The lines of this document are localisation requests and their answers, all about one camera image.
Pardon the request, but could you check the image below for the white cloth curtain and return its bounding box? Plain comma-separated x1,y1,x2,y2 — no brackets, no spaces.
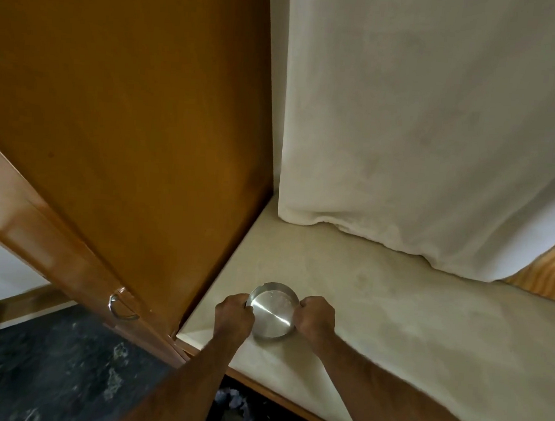
247,0,555,288

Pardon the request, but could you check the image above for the person's right forearm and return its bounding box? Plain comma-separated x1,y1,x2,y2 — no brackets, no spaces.
306,331,512,421

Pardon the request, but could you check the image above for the round steel bowl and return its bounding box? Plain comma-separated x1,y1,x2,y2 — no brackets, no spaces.
243,280,302,344

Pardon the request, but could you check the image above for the silver metal door handle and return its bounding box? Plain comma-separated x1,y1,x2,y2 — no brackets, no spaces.
107,287,143,323

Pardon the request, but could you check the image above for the person's left hand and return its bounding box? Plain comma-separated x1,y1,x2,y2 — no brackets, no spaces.
212,291,257,347

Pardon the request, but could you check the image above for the person's right hand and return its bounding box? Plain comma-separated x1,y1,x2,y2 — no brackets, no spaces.
291,294,338,350

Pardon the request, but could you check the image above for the light wooden panel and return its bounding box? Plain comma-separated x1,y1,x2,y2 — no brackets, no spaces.
500,221,555,307

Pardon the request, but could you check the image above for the brown wooden cabinet door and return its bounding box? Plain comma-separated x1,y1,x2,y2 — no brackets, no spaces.
0,0,290,375

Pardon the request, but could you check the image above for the person's left forearm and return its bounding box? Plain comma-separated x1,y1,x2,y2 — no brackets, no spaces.
115,321,249,421

